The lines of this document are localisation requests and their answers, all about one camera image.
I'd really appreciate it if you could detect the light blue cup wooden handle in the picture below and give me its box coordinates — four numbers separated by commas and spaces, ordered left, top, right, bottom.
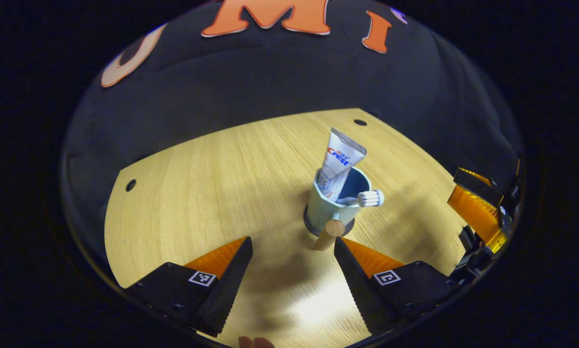
304, 167, 372, 252

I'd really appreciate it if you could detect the wooden desktop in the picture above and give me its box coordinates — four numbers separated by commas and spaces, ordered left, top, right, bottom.
104, 108, 469, 346

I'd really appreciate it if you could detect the dark brown round coaster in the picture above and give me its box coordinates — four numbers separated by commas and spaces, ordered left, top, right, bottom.
303, 205, 356, 237

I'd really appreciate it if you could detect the white toothpaste tube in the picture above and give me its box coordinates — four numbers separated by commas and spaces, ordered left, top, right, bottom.
317, 128, 368, 202

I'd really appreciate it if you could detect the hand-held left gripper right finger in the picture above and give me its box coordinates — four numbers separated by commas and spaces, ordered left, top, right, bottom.
333, 237, 459, 336

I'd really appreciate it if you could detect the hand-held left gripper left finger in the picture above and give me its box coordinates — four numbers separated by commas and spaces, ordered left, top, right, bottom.
125, 236, 254, 338

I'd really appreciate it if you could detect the white toothbrush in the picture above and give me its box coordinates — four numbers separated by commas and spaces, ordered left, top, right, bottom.
336, 189, 385, 208

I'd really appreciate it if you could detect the black backdrop cloth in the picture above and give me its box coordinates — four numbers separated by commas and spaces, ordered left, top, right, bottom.
59, 0, 524, 271

